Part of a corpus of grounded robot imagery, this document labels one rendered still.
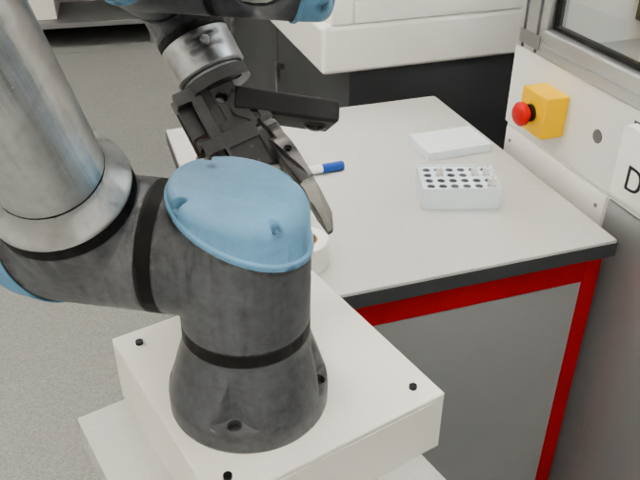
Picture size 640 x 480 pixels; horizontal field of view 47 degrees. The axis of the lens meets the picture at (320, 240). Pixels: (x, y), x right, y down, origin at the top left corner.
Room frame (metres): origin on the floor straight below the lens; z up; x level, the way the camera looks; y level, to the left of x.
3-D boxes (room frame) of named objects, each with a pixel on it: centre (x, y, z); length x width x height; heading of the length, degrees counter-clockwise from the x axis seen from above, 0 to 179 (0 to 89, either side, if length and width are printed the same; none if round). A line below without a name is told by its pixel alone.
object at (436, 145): (1.25, -0.24, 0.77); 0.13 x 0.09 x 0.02; 109
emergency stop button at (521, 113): (1.13, -0.33, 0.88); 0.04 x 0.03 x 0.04; 18
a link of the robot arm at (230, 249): (0.52, 0.07, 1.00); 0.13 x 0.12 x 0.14; 81
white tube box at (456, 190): (1.05, -0.22, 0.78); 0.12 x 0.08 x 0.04; 91
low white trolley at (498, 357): (1.13, -0.07, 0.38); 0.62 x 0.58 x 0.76; 18
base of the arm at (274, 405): (0.52, 0.07, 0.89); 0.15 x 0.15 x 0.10
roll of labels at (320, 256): (0.86, 0.02, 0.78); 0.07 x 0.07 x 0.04
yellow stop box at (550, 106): (1.14, -0.37, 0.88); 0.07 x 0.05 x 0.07; 18
